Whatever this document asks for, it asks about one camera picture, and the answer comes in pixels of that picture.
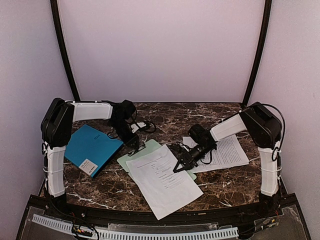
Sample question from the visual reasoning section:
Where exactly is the black left camera cable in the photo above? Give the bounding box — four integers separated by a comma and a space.
124, 109, 157, 141

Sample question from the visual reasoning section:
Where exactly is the white printed form sheet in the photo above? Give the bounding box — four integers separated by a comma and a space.
126, 145, 204, 220

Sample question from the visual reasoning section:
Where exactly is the blue file folder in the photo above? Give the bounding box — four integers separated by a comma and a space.
64, 124, 124, 178

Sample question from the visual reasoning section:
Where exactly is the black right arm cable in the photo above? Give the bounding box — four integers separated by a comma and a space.
252, 102, 286, 162

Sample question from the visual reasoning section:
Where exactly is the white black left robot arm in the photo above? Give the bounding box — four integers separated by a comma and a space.
40, 98, 149, 198

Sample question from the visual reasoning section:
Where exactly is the black frame post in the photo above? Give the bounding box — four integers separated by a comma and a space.
50, 0, 81, 101
241, 0, 272, 107

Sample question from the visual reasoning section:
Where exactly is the black right frame post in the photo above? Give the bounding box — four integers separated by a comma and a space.
241, 0, 272, 107

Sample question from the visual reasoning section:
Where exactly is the stapled text document stack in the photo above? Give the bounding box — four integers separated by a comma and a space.
191, 135, 249, 173

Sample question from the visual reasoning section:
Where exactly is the mint green clipboard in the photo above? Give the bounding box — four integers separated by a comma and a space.
117, 139, 197, 183

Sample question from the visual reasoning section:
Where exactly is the white slotted cable duct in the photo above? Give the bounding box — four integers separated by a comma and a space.
31, 214, 239, 240

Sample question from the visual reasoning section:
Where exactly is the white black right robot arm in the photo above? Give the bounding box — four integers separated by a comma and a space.
169, 102, 286, 197

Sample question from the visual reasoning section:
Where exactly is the black left frame post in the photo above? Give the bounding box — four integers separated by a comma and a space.
50, 0, 81, 101

